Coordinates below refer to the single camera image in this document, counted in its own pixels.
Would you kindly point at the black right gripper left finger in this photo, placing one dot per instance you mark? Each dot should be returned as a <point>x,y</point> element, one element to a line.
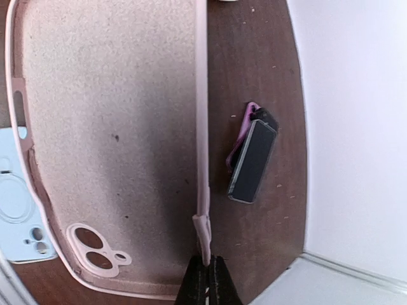
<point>194,284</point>

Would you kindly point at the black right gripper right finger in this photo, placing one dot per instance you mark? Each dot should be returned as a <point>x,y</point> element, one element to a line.
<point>222,290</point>

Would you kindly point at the black-screen phone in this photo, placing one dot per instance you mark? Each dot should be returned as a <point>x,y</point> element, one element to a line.
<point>252,161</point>

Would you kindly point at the light blue phone case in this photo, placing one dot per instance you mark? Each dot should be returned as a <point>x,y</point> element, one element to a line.
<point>23,236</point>

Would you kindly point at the pink phone case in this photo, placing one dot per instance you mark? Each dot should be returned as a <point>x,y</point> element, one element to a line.
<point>114,96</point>

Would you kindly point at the purple phone bottom of stack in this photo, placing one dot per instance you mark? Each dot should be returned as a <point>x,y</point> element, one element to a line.
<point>246,122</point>

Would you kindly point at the dark phone middle of stack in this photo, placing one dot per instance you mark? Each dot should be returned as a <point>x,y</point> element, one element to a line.
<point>264,115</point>

